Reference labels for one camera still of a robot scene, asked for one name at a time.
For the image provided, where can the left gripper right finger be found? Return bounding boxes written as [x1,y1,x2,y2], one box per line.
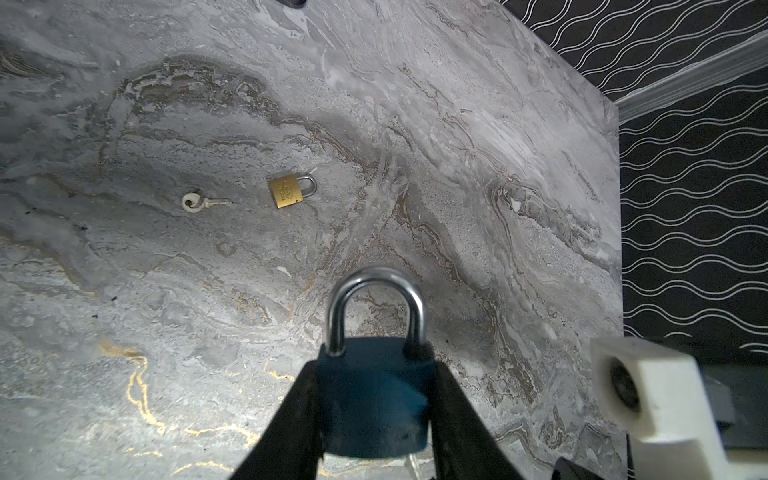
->
[429,361,522,479]

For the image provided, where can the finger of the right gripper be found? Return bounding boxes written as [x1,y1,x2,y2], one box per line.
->
[551,457,603,480]

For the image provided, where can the blue padlock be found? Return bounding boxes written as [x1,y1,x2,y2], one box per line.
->
[317,266,436,459]

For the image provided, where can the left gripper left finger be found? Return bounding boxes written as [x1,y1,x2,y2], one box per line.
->
[231,361,323,480]

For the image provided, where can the small brass padlock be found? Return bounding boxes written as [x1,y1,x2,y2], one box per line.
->
[268,173,318,209]

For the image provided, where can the white ring key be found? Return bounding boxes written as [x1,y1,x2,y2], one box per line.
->
[181,191,230,214]

